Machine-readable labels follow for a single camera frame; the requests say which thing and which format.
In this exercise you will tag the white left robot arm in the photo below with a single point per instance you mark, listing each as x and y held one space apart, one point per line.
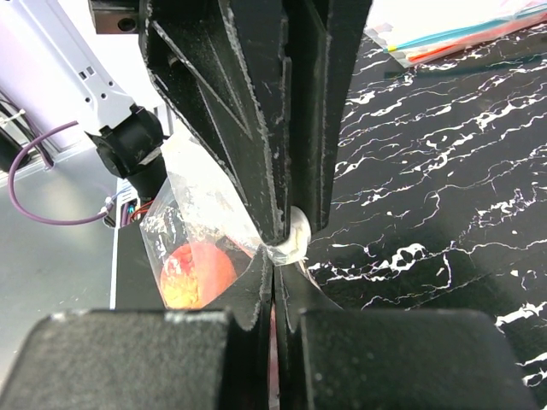
127 136

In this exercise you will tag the stack of zip bags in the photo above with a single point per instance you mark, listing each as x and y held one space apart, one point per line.
416 32

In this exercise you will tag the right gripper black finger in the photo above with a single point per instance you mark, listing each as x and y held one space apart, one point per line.
211 358
323 43

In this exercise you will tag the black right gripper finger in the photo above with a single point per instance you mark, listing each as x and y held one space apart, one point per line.
221 67
388 358

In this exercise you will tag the peach fruit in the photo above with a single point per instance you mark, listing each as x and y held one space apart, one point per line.
194 275

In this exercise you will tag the clear spotted zip bag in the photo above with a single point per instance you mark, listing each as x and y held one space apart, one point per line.
197 203

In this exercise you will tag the black marble pattern mat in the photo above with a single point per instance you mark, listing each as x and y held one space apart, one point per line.
439 196

